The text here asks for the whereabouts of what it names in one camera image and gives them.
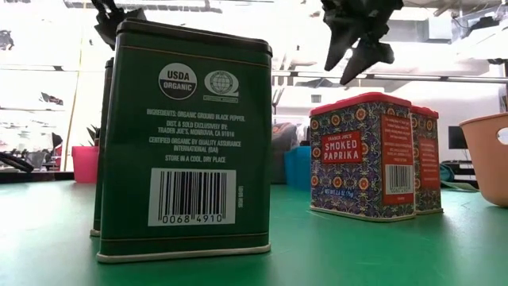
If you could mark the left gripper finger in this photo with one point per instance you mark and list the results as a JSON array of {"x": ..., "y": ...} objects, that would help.
[{"x": 108, "y": 29}]

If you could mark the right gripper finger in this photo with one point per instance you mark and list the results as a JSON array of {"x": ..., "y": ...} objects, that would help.
[
  {"x": 371, "y": 53},
  {"x": 339, "y": 43}
]

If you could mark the red-lid smoked paprika tin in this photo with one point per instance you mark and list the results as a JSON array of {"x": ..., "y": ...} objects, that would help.
[
  {"x": 349, "y": 167},
  {"x": 430, "y": 159}
]

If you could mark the green black pepper tin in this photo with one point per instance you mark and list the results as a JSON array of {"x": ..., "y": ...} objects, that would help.
[
  {"x": 182, "y": 139},
  {"x": 102, "y": 159}
]

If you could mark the small green succulent plant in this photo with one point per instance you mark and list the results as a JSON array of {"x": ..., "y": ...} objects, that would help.
[{"x": 94, "y": 137}]

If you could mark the black background monitor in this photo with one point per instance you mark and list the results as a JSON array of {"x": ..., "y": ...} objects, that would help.
[{"x": 457, "y": 137}]

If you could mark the clear plastic storage box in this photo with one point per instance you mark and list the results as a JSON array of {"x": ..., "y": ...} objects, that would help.
[{"x": 282, "y": 155}]

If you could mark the blue plastic bin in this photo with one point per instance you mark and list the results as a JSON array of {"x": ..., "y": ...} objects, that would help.
[{"x": 298, "y": 167}]

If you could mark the pink plastic bin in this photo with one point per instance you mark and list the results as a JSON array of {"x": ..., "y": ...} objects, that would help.
[{"x": 84, "y": 165}]

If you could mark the dark green cloth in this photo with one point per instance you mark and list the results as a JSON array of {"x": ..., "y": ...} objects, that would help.
[{"x": 446, "y": 172}]

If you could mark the orange plastic bin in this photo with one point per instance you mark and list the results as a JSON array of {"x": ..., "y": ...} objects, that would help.
[{"x": 486, "y": 175}]

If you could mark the green table mat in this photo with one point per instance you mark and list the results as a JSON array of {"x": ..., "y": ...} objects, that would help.
[{"x": 357, "y": 254}]

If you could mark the grey horizontal metal rail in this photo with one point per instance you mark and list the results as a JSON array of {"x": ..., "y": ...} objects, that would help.
[{"x": 416, "y": 76}]

